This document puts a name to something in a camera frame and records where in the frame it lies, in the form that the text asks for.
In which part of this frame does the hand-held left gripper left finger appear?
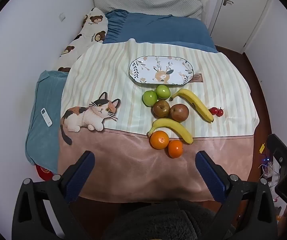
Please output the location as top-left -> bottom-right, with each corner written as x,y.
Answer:
12,150 -> 95,240

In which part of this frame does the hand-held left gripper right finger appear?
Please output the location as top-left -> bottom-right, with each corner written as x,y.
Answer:
196,151 -> 278,240

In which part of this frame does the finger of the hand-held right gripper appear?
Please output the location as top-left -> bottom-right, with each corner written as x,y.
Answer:
267,134 -> 287,178

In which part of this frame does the small orange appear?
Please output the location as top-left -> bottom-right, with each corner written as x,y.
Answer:
168,140 -> 184,159

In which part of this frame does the banana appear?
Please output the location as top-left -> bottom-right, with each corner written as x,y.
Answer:
169,88 -> 214,123
147,118 -> 194,145

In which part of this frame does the large orange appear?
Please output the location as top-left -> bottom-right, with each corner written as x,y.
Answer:
150,130 -> 170,150

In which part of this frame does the red apple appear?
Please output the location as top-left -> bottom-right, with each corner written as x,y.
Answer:
170,104 -> 189,123

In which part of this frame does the green apple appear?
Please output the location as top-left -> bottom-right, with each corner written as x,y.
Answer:
156,85 -> 171,99
143,90 -> 158,107

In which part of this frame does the oval floral deer plate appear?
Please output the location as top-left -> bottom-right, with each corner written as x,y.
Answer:
129,56 -> 194,85

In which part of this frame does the red round item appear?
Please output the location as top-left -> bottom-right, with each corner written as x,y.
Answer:
35,164 -> 56,182

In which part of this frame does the striped cat print blanket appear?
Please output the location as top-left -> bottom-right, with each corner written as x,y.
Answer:
58,39 -> 260,203

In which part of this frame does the teal cushion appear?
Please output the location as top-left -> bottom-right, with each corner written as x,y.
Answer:
25,70 -> 70,174

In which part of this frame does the white remote control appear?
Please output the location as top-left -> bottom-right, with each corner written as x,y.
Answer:
41,108 -> 53,127

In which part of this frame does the white door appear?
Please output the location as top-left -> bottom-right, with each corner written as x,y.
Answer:
209,0 -> 271,53

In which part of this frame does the bear print pillow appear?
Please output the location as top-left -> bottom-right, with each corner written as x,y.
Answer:
51,7 -> 109,73

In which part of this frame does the blue blanket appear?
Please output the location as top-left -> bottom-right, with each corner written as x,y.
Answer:
103,9 -> 219,53

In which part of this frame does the grey textured pillow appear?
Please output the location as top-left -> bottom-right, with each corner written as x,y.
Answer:
91,0 -> 206,20

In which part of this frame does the string lights cable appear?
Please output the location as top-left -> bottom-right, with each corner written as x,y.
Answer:
258,155 -> 281,202

